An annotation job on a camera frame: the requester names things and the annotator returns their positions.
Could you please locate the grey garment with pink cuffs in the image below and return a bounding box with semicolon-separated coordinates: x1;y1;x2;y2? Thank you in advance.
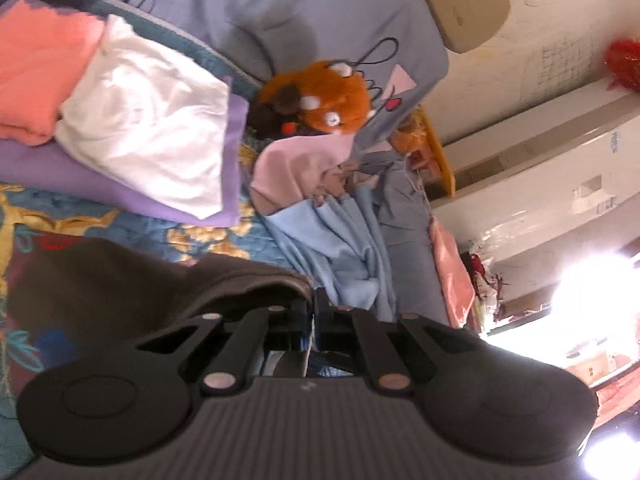
6;231;317;401

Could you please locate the light blue garment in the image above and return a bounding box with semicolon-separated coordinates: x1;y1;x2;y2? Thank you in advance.
262;184;397;322

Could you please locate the salmon towel on armrest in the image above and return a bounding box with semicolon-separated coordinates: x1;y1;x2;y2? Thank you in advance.
430;218;475;328

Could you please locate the pink cloth under plush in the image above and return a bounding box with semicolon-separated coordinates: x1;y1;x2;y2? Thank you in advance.
248;134;378;216

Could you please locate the orange plastic bag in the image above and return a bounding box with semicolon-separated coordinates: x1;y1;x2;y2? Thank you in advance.
388;117;425;155

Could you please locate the yellow flat board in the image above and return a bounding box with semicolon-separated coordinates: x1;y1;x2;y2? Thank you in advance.
412;106;457;197

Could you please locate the white air conditioner unit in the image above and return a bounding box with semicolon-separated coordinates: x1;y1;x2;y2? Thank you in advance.
431;79;639;262

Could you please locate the red panda plush toy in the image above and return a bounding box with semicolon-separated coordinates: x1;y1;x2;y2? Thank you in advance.
247;61;375;140

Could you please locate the folded white garment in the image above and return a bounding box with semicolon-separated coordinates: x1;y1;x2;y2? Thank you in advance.
54;15;230;220

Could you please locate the blue floral quilted blanket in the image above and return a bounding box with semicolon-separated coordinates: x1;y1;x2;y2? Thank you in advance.
0;0;312;476

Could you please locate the folded purple garment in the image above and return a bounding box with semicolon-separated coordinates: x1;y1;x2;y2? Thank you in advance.
0;76;257;228

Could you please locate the grey printed sofa cover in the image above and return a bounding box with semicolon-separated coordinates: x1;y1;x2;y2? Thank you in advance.
119;0;448;322

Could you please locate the folded coral pink garment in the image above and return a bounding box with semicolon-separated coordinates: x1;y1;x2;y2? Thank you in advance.
0;0;105;146

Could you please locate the red hanging decoration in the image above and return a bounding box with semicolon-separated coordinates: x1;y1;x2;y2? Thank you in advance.
604;38;640;92

